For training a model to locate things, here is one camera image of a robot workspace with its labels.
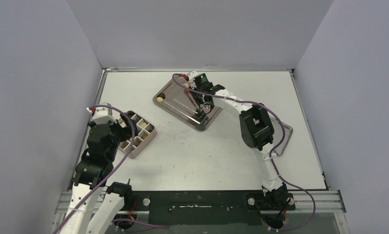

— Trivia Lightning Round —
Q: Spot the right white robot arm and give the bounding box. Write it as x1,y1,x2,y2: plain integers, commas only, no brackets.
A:
187,72,294,210

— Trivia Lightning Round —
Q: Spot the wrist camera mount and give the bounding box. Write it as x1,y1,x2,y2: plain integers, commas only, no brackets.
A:
86,107,116,124
183,71,199,84

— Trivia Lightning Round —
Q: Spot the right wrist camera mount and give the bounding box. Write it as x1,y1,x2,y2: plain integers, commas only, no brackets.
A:
183,71,199,84

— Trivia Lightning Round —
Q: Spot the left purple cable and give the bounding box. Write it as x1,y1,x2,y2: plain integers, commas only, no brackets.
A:
52,104,136,234

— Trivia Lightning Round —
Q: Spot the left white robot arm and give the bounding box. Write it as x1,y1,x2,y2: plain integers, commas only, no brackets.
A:
54,109,138,234

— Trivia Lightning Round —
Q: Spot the purple cable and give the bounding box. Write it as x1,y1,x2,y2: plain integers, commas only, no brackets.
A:
52,104,136,234
172,73,316,232

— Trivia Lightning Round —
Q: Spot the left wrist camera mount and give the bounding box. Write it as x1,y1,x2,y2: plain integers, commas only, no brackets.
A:
86,107,116,124

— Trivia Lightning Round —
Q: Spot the metal tin lid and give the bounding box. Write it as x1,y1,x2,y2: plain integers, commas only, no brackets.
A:
270,117,293,156

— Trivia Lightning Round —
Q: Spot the steel chocolate tray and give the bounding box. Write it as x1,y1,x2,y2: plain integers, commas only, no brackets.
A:
153,80,222,132

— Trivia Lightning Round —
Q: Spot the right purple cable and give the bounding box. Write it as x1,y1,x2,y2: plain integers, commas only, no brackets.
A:
172,73,316,232

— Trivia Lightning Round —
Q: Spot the cream round swirl chocolate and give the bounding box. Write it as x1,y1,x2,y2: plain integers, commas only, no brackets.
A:
156,97,164,103

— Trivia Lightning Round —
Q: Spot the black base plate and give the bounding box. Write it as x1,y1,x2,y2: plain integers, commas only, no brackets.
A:
120,190,296,226

